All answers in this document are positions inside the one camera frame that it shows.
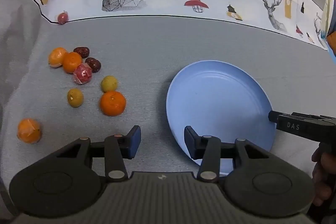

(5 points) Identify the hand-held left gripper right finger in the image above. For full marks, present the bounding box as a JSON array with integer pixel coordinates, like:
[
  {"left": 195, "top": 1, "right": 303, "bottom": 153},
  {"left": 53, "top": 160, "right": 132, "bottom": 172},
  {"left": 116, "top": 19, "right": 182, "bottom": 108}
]
[{"left": 184, "top": 125, "right": 274, "bottom": 182}]

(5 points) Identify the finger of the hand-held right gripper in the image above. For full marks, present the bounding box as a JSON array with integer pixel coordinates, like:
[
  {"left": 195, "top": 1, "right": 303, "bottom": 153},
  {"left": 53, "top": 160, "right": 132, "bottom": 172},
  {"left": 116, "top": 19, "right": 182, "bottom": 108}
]
[{"left": 268, "top": 110, "right": 292, "bottom": 123}]

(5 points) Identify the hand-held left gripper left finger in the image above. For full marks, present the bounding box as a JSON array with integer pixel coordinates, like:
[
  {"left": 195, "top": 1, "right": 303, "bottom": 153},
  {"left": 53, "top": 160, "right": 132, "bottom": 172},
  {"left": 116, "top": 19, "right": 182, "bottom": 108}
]
[{"left": 53, "top": 125, "right": 142, "bottom": 181}]

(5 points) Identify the blue plate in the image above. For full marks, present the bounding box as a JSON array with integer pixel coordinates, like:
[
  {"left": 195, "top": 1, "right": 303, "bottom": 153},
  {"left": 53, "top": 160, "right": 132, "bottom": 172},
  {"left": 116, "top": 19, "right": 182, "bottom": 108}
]
[{"left": 166, "top": 60, "right": 277, "bottom": 176}]

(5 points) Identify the bare orange mandarin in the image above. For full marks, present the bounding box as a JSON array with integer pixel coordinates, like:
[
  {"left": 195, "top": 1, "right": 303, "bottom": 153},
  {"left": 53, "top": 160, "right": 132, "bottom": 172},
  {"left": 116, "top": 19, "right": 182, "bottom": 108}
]
[
  {"left": 62, "top": 52, "right": 83, "bottom": 74},
  {"left": 99, "top": 91, "right": 127, "bottom": 117}
]

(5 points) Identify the person's right hand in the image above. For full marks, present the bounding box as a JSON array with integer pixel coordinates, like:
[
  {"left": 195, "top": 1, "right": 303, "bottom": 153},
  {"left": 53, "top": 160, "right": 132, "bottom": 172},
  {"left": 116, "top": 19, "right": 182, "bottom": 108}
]
[{"left": 311, "top": 146, "right": 336, "bottom": 207}]

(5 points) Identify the yellow-green round fruit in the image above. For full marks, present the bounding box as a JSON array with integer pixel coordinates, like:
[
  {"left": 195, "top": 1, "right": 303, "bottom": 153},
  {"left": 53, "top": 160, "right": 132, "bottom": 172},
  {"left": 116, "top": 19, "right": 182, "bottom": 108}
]
[
  {"left": 67, "top": 88, "right": 84, "bottom": 108},
  {"left": 101, "top": 75, "right": 118, "bottom": 93}
]

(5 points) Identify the red plastic-wrapped fruit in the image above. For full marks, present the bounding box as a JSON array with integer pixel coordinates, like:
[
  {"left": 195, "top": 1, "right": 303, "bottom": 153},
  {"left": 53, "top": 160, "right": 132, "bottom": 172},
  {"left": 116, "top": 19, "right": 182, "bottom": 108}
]
[
  {"left": 57, "top": 11, "right": 69, "bottom": 25},
  {"left": 73, "top": 63, "right": 93, "bottom": 85}
]

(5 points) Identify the dark red date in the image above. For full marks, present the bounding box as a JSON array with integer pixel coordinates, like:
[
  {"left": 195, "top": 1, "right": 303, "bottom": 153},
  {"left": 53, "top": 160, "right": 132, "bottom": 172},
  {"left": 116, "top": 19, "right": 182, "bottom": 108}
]
[
  {"left": 73, "top": 47, "right": 90, "bottom": 59},
  {"left": 85, "top": 57, "right": 102, "bottom": 73}
]

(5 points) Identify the orange and blue object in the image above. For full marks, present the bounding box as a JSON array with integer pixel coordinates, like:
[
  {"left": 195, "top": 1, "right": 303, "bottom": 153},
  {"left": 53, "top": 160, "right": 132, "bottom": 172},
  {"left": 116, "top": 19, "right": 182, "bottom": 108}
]
[{"left": 321, "top": 0, "right": 336, "bottom": 63}]

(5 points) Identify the plastic-wrapped orange mandarin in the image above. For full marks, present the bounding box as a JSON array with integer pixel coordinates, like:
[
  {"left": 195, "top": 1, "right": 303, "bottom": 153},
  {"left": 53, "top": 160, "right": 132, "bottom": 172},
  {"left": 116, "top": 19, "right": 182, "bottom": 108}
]
[
  {"left": 17, "top": 118, "right": 42, "bottom": 144},
  {"left": 48, "top": 47, "right": 68, "bottom": 68}
]

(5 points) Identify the deer and lamp printed cloth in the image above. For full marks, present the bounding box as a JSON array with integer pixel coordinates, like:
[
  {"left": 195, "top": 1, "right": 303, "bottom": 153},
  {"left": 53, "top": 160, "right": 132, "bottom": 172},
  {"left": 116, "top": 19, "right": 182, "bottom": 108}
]
[{"left": 0, "top": 0, "right": 334, "bottom": 51}]

